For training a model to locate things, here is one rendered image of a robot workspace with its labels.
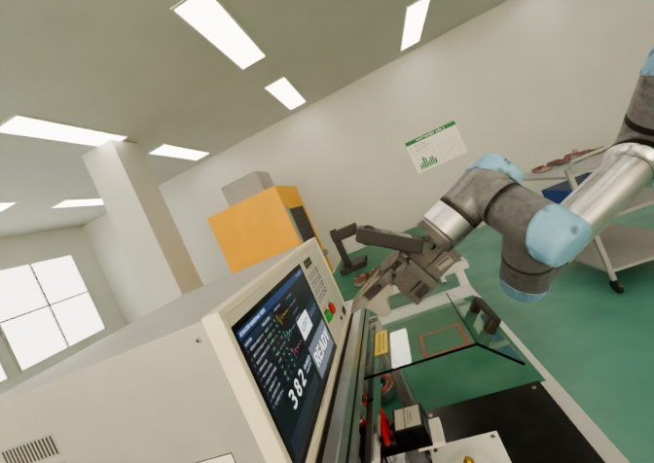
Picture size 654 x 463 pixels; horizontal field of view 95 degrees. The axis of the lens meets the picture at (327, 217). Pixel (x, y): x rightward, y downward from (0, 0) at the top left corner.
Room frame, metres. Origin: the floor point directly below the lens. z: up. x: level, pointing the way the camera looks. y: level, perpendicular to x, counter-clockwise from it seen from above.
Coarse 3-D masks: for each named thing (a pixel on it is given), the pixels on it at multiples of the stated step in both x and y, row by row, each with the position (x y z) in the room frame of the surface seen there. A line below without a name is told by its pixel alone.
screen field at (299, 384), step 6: (300, 366) 0.39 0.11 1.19; (300, 372) 0.38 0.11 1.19; (294, 378) 0.36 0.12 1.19; (300, 378) 0.38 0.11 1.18; (306, 378) 0.39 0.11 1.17; (294, 384) 0.36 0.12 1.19; (300, 384) 0.37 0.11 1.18; (306, 384) 0.38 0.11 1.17; (294, 390) 0.35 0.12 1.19; (300, 390) 0.36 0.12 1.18; (288, 396) 0.34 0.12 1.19; (294, 396) 0.35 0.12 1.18; (300, 396) 0.36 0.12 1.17; (294, 402) 0.34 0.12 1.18; (294, 408) 0.34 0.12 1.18
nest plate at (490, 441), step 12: (492, 432) 0.63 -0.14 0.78; (456, 444) 0.64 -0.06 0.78; (468, 444) 0.63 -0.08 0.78; (480, 444) 0.62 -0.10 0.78; (492, 444) 0.61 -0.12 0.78; (432, 456) 0.64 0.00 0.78; (444, 456) 0.63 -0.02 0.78; (456, 456) 0.62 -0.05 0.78; (480, 456) 0.60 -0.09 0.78; (492, 456) 0.59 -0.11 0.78; (504, 456) 0.58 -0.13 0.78
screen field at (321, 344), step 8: (320, 328) 0.51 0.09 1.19; (320, 336) 0.49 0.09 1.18; (328, 336) 0.53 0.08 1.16; (312, 344) 0.45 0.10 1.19; (320, 344) 0.48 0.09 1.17; (328, 344) 0.51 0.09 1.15; (312, 352) 0.44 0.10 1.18; (320, 352) 0.47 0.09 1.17; (328, 352) 0.49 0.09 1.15; (320, 360) 0.45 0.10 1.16; (320, 368) 0.44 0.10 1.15
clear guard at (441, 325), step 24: (408, 312) 0.71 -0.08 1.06; (432, 312) 0.65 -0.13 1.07; (456, 312) 0.61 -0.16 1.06; (480, 312) 0.66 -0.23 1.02; (408, 336) 0.60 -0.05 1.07; (432, 336) 0.56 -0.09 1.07; (456, 336) 0.53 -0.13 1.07; (480, 336) 0.52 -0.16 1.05; (384, 360) 0.55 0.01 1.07; (408, 360) 0.52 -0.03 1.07
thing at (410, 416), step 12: (408, 408) 0.61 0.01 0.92; (420, 408) 0.60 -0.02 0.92; (396, 420) 0.60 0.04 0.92; (408, 420) 0.58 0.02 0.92; (420, 420) 0.57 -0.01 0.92; (432, 420) 0.61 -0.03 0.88; (396, 432) 0.57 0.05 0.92; (408, 432) 0.56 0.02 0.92; (420, 432) 0.56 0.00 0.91; (432, 432) 0.58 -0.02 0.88; (360, 444) 0.61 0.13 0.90; (396, 444) 0.57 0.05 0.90; (408, 444) 0.56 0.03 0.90; (420, 444) 0.56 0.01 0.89; (432, 444) 0.55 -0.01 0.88; (444, 444) 0.55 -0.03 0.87; (360, 456) 0.58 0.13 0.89; (384, 456) 0.57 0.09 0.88
